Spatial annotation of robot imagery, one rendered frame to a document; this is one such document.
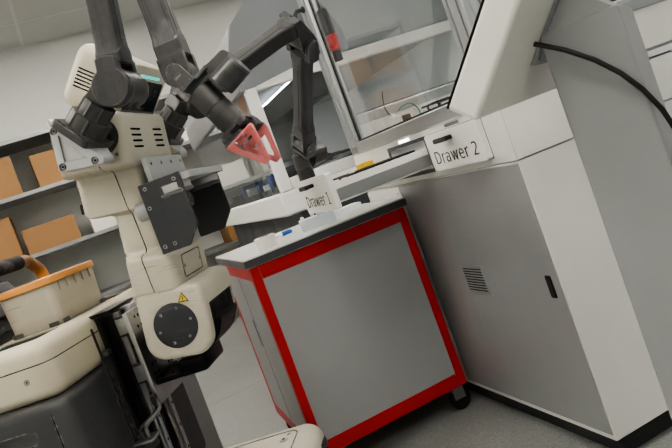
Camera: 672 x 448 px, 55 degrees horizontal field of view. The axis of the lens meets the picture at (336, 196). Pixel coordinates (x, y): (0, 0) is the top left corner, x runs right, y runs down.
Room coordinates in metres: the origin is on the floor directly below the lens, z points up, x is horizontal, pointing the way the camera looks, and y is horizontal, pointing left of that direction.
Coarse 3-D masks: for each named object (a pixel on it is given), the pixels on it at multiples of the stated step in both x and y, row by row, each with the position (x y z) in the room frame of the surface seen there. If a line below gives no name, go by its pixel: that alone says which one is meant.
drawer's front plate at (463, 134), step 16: (448, 128) 1.77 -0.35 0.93; (464, 128) 1.70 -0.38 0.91; (480, 128) 1.65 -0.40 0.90; (432, 144) 1.88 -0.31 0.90; (448, 144) 1.80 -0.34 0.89; (464, 144) 1.72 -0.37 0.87; (480, 144) 1.65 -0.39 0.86; (432, 160) 1.91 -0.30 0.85; (464, 160) 1.75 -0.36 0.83; (480, 160) 1.68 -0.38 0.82
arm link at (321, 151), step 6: (312, 144) 2.16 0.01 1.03; (318, 144) 2.26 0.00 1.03; (294, 150) 2.21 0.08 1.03; (306, 150) 2.16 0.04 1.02; (312, 150) 2.18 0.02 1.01; (318, 150) 2.23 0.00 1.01; (324, 150) 2.26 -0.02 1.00; (306, 156) 2.17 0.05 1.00; (312, 156) 2.19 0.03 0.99; (318, 156) 2.24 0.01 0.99; (324, 156) 2.26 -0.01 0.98; (318, 162) 2.25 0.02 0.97
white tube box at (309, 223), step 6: (318, 216) 2.22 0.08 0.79; (324, 216) 2.22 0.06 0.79; (330, 216) 2.22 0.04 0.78; (300, 222) 2.21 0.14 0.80; (306, 222) 2.21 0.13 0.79; (312, 222) 2.22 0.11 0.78; (318, 222) 2.22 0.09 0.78; (324, 222) 2.22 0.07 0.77; (330, 222) 2.22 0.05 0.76; (306, 228) 2.21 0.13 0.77; (312, 228) 2.21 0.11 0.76
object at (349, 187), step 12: (408, 156) 1.94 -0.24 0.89; (420, 156) 1.96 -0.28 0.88; (372, 168) 1.91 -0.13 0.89; (384, 168) 1.92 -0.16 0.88; (396, 168) 1.93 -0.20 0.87; (408, 168) 1.94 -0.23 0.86; (420, 168) 1.95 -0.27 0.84; (336, 180) 2.12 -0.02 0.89; (348, 180) 1.88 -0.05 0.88; (360, 180) 1.89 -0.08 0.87; (372, 180) 1.90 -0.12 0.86; (384, 180) 1.91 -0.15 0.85; (396, 180) 1.92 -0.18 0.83; (348, 192) 1.87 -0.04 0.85; (360, 192) 1.88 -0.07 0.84
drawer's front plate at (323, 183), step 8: (320, 176) 1.88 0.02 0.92; (328, 176) 1.84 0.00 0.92; (304, 184) 2.05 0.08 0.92; (320, 184) 1.90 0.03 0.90; (328, 184) 1.84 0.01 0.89; (304, 192) 2.08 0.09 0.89; (312, 192) 2.00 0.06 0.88; (320, 192) 1.93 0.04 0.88; (328, 192) 1.86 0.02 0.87; (336, 192) 1.84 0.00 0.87; (304, 200) 2.11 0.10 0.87; (312, 200) 2.03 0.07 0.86; (328, 200) 1.88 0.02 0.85; (336, 200) 1.84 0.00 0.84; (312, 208) 2.06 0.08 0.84; (320, 208) 1.98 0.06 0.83; (328, 208) 1.91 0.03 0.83; (336, 208) 1.84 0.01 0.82
